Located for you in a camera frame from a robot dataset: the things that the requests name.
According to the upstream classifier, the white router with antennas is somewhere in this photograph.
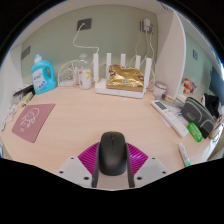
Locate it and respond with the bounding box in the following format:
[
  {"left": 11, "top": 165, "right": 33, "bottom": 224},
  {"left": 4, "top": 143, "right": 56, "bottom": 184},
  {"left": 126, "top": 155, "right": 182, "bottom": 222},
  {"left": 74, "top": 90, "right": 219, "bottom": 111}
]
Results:
[{"left": 92, "top": 52, "right": 154, "bottom": 100}]

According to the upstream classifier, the white wall charger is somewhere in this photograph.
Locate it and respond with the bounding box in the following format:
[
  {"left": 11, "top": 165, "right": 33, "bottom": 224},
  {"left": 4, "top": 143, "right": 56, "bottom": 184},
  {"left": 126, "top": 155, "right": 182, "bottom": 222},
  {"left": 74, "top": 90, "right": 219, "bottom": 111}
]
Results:
[{"left": 139, "top": 18, "right": 154, "bottom": 35}]

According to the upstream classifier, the white shelf unit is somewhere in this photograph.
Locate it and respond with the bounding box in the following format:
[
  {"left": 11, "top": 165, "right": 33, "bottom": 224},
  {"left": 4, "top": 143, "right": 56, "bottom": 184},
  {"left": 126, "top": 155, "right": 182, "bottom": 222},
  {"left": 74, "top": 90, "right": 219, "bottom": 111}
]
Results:
[{"left": 154, "top": 9, "right": 187, "bottom": 99}]

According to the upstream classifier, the pink printed mouse pad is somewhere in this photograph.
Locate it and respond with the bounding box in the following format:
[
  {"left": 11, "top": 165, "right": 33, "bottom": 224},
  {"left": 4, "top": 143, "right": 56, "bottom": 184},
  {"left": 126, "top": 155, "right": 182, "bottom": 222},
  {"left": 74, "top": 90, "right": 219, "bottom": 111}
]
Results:
[{"left": 11, "top": 103, "right": 57, "bottom": 144}]

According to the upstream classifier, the dark grey wall socket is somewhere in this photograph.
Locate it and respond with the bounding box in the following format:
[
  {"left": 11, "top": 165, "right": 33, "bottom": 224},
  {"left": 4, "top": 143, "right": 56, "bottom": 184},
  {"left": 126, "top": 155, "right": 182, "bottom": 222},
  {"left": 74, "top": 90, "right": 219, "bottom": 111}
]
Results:
[{"left": 76, "top": 17, "right": 93, "bottom": 32}]

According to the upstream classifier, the cream cardboard box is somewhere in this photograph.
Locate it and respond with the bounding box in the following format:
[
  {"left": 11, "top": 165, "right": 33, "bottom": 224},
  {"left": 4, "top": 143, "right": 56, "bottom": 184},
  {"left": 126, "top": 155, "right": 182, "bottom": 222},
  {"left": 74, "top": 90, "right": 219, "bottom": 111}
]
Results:
[{"left": 20, "top": 91, "right": 35, "bottom": 108}]

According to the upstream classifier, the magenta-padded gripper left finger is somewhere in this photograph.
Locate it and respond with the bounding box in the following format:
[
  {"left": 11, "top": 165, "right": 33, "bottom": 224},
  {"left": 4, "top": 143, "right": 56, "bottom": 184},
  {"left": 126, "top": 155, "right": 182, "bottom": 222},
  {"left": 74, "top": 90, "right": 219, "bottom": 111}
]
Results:
[{"left": 54, "top": 141, "right": 101, "bottom": 189}]

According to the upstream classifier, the white power cable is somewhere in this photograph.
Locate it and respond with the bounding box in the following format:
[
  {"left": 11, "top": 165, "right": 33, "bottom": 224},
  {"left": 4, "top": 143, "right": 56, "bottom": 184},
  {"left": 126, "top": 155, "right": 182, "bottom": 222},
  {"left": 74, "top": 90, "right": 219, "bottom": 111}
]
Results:
[{"left": 72, "top": 23, "right": 100, "bottom": 56}]

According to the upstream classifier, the gold foil bag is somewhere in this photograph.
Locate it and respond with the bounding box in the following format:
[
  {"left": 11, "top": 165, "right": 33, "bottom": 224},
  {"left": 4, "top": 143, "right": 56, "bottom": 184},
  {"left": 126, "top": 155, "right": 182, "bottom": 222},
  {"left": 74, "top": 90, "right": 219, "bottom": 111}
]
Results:
[{"left": 105, "top": 64, "right": 145, "bottom": 93}]

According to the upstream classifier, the black bag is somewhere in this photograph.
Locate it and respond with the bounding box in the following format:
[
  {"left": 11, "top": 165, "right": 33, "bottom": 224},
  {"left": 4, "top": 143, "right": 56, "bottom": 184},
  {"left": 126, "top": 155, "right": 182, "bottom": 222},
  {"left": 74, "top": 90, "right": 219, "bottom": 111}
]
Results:
[{"left": 203, "top": 93, "right": 221, "bottom": 119}]

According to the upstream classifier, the white remote control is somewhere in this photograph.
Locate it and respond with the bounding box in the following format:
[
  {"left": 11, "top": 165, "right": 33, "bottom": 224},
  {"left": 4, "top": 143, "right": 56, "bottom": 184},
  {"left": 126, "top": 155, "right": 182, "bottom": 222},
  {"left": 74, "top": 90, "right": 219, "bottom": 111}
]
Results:
[{"left": 150, "top": 99, "right": 190, "bottom": 138}]

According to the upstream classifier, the stack of books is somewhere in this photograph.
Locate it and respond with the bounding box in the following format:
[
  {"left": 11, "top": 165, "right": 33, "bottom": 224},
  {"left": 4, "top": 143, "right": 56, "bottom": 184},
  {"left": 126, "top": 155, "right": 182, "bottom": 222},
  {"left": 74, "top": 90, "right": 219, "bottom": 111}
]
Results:
[{"left": 13, "top": 83, "right": 36, "bottom": 98}]

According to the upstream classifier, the small white jar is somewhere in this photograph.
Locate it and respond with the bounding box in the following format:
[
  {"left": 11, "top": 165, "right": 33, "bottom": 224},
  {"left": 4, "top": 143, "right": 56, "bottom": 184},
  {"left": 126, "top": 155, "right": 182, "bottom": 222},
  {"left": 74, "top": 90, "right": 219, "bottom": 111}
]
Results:
[{"left": 152, "top": 81, "right": 168, "bottom": 100}]

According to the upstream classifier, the grey zip pouch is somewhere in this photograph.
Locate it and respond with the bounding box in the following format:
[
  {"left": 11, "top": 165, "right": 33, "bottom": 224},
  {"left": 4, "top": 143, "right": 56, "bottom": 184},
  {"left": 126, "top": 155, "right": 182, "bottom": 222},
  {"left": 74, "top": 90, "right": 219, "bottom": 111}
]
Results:
[{"left": 180, "top": 96, "right": 217, "bottom": 139}]

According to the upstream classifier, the blue detergent bottle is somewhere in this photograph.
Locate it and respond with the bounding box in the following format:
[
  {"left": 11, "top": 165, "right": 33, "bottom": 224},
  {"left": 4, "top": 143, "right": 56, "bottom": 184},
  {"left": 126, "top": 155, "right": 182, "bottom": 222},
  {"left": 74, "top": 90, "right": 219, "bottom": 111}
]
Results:
[{"left": 30, "top": 53, "right": 58, "bottom": 95}]

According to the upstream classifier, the green packet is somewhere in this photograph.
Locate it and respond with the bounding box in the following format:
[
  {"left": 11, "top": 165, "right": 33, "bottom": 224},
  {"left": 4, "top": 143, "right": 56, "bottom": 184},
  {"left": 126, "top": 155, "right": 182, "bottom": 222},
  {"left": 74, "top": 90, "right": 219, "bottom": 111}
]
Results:
[{"left": 186, "top": 121, "right": 204, "bottom": 143}]

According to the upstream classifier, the red and white figurine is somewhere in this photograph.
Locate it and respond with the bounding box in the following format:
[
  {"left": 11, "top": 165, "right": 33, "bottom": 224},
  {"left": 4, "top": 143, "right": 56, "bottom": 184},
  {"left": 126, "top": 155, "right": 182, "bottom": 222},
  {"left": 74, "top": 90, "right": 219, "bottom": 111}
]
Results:
[{"left": 182, "top": 78, "right": 198, "bottom": 95}]

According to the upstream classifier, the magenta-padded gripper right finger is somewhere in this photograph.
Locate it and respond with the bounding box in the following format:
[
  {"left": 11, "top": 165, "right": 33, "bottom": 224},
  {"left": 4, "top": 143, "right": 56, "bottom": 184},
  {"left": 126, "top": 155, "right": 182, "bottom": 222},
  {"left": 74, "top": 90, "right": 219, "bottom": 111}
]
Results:
[{"left": 125, "top": 141, "right": 169, "bottom": 189}]

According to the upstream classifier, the dark monitor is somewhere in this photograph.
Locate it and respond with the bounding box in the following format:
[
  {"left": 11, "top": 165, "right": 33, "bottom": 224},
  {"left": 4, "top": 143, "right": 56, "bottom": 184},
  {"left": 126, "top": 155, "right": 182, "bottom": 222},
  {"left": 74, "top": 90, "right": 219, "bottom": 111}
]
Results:
[{"left": 209, "top": 65, "right": 224, "bottom": 106}]

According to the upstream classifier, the white tube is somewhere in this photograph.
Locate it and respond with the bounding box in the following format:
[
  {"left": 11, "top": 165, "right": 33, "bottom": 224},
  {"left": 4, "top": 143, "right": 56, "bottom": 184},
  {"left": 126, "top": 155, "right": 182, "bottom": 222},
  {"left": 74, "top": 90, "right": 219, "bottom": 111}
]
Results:
[{"left": 177, "top": 141, "right": 192, "bottom": 168}]

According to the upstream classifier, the black computer mouse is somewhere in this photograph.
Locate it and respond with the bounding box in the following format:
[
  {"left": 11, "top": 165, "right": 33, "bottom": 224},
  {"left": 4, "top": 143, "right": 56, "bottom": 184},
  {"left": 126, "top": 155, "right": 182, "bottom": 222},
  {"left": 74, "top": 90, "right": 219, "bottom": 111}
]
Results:
[{"left": 98, "top": 131, "right": 128, "bottom": 177}]

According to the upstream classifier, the grey blank wall plate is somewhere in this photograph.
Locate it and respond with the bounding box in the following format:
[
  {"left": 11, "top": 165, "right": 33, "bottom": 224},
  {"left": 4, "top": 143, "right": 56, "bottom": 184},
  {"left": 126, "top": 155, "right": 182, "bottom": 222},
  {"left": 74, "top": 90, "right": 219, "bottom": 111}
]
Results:
[{"left": 20, "top": 45, "right": 32, "bottom": 61}]

